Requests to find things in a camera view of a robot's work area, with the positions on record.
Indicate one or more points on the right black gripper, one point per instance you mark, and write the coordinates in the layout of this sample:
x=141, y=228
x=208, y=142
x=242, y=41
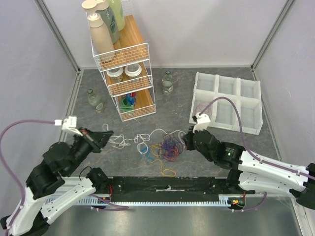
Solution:
x=193, y=140

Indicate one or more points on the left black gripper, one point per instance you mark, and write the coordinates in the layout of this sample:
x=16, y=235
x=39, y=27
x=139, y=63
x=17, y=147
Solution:
x=95, y=138

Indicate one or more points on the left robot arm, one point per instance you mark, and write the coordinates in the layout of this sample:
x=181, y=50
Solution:
x=33, y=216

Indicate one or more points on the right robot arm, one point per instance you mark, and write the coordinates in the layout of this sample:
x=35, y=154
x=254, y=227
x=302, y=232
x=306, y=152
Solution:
x=250, y=171

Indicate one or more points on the left glass bottle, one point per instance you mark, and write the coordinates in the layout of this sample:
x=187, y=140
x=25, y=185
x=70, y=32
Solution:
x=95, y=100

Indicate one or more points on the glass bottle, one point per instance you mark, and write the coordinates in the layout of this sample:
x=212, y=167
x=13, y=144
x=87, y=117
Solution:
x=95, y=100
x=168, y=83

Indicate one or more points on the green and blue packets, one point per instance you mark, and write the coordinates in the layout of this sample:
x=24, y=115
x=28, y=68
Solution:
x=127, y=102

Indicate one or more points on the right glass bottle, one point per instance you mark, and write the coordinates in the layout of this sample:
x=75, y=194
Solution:
x=168, y=83

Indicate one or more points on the left white-lid jar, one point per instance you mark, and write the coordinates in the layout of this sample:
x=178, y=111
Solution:
x=116, y=74

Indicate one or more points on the white-lid jar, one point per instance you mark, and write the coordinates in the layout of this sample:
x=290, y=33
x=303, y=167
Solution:
x=133, y=71
x=116, y=74

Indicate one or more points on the white six-compartment tray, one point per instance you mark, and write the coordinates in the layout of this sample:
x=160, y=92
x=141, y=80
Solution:
x=220, y=97

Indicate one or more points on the right white-lid jar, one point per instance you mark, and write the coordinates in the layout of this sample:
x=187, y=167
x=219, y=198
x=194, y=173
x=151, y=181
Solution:
x=133, y=71

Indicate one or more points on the beige pump bottle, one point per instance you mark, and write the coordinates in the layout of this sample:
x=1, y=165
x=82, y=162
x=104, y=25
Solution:
x=102, y=44

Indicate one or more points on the grey-green pump bottle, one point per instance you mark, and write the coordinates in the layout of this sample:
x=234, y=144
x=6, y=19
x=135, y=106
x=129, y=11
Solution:
x=101, y=8

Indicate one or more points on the light green bottle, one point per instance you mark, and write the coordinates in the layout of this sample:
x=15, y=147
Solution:
x=117, y=8

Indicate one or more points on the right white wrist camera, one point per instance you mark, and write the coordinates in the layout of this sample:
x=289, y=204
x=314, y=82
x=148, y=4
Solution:
x=202, y=122

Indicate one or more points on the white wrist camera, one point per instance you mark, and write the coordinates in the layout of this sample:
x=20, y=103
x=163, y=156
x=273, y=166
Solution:
x=202, y=122
x=68, y=125

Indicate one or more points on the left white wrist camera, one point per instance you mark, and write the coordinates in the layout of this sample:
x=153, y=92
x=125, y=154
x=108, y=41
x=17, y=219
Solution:
x=68, y=125

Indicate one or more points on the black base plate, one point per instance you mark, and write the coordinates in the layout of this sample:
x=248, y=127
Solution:
x=167, y=189

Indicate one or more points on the slotted cable duct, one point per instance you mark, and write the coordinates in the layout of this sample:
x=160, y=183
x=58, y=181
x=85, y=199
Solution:
x=222, y=202

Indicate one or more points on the white wire shelf rack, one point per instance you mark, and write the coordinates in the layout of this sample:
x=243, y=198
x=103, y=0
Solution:
x=130, y=49

